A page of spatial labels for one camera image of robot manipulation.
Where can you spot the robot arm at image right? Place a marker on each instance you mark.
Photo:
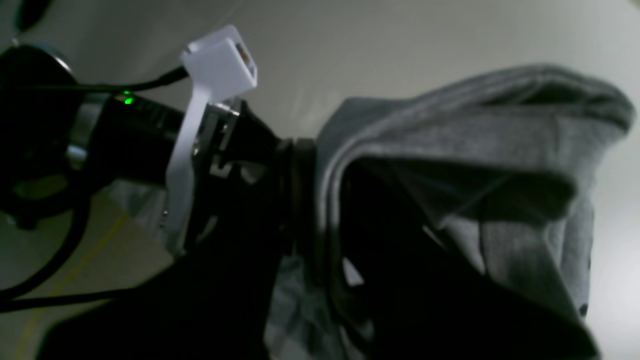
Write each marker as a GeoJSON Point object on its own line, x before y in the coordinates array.
{"type": "Point", "coordinates": [62, 142]}

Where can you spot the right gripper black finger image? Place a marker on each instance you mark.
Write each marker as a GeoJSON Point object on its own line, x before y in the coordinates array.
{"type": "Point", "coordinates": [295, 164]}

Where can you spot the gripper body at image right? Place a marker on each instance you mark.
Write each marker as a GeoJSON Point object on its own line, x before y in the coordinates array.
{"type": "Point", "coordinates": [218, 128]}

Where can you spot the grey T-shirt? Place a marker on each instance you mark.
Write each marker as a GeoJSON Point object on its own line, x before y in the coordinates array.
{"type": "Point", "coordinates": [458, 225]}

